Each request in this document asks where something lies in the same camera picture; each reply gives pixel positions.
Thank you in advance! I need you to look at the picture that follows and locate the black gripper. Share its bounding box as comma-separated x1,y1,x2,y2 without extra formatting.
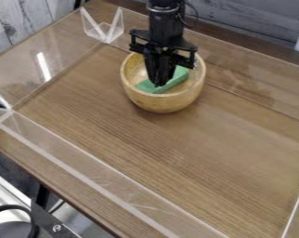
129,7,198,86

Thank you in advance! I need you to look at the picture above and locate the green rectangular block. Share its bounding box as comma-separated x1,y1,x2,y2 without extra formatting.
134,66,189,94

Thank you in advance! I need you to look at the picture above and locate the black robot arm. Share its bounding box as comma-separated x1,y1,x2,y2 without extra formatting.
129,0,198,86

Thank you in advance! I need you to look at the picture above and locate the brown wooden bowl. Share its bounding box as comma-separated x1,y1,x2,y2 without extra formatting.
120,53,206,113

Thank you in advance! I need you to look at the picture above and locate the black table leg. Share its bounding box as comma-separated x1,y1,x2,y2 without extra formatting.
35,185,50,209

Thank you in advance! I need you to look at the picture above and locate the black metal clamp plate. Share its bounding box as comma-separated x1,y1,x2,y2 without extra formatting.
31,207,81,238

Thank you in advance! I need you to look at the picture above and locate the clear acrylic corner bracket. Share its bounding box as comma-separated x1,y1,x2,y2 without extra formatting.
78,7,124,44

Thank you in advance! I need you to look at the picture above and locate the black cable loop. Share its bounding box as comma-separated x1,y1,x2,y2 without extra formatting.
0,204,42,238

